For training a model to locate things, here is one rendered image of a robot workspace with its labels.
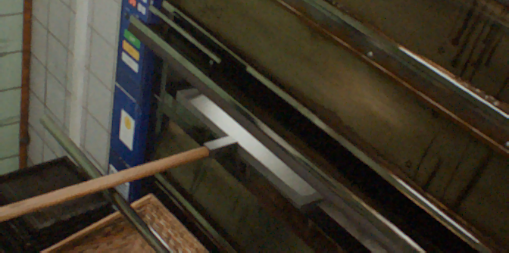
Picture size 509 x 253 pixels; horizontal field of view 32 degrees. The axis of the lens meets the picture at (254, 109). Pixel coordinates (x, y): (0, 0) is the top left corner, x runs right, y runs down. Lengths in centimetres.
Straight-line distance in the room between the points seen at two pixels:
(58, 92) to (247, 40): 119
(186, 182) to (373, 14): 94
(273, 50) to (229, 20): 18
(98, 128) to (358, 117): 128
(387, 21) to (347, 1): 12
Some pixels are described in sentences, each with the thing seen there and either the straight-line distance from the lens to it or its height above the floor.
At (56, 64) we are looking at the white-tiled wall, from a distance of 321.
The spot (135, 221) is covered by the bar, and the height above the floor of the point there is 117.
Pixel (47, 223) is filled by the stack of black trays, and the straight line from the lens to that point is 268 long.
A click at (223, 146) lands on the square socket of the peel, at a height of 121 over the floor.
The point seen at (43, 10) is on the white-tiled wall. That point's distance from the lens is 324.
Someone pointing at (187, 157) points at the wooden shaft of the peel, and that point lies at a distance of 226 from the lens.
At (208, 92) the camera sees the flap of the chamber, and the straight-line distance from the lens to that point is 212.
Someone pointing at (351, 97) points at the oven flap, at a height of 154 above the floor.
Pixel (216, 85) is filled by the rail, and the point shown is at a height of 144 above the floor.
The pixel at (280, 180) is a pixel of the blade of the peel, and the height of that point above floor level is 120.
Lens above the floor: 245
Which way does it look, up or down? 30 degrees down
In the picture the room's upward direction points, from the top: 10 degrees clockwise
